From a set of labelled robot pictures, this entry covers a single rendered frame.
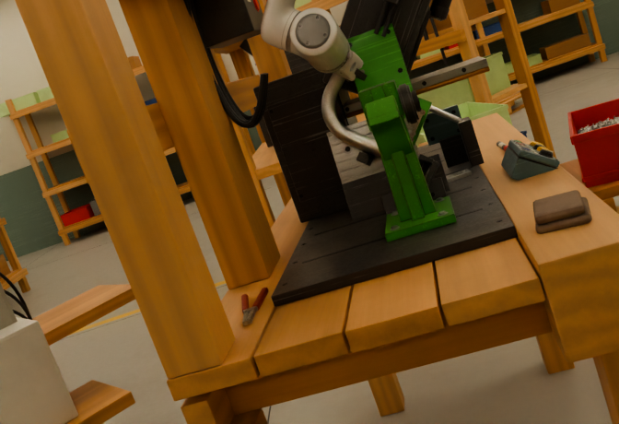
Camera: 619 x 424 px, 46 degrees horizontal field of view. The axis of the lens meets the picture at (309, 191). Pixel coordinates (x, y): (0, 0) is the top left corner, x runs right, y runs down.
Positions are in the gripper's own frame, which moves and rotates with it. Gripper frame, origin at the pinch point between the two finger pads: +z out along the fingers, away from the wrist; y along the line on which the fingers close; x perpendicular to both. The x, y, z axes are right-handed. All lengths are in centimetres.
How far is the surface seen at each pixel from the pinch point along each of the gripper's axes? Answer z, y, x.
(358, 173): 4.3, -13.4, 18.0
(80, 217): 791, 432, 269
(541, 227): -41, -48, 12
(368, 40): 2.6, -1.5, -8.5
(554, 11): 857, -9, -295
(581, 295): -50, -56, 18
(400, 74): 2.7, -11.2, -5.0
